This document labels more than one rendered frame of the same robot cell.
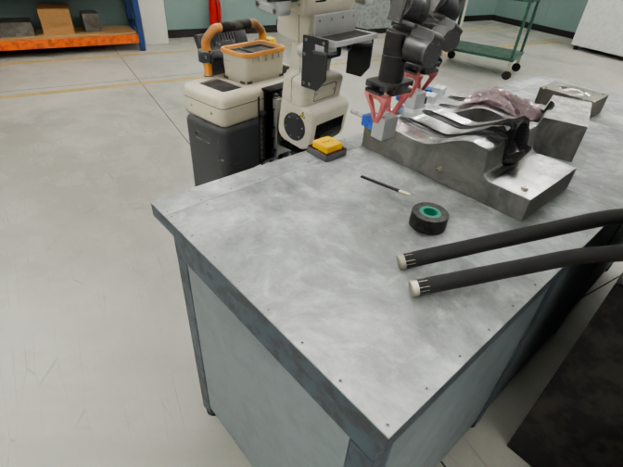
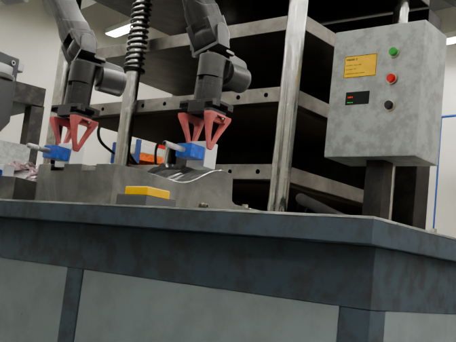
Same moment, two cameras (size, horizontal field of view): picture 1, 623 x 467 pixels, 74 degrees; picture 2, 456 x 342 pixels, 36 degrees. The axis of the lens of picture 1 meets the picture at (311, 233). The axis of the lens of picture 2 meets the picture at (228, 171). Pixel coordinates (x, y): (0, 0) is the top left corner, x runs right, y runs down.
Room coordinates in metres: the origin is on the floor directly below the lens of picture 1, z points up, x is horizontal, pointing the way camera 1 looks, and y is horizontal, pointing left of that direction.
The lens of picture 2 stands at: (1.08, 1.29, 0.71)
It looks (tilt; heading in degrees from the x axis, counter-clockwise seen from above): 8 degrees up; 264
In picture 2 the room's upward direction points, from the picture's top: 6 degrees clockwise
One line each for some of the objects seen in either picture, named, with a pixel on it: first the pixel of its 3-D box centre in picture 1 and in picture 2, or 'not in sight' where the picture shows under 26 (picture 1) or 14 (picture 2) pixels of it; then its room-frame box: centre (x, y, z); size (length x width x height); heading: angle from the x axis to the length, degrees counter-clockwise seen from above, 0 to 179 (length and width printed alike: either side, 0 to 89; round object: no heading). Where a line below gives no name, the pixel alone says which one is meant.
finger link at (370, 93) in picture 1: (382, 103); (207, 127); (0.98, -0.15, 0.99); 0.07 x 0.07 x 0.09; 44
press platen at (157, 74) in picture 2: not in sight; (237, 67); (0.80, -1.48, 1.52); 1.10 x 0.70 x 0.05; 134
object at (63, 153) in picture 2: (402, 94); (52, 152); (1.31, -0.25, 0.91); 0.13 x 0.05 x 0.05; 44
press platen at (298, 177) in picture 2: not in sight; (221, 187); (0.81, -1.47, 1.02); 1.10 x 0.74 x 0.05; 134
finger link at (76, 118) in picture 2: (414, 81); (75, 130); (1.27, -0.27, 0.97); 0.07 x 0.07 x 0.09; 44
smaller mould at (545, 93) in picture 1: (570, 99); not in sight; (1.64, -0.96, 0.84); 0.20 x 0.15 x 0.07; 44
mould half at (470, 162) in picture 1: (464, 143); (156, 191); (1.07, -0.40, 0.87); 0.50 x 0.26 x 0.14; 44
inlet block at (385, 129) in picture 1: (370, 119); (186, 150); (1.02, -0.13, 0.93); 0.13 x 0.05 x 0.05; 44
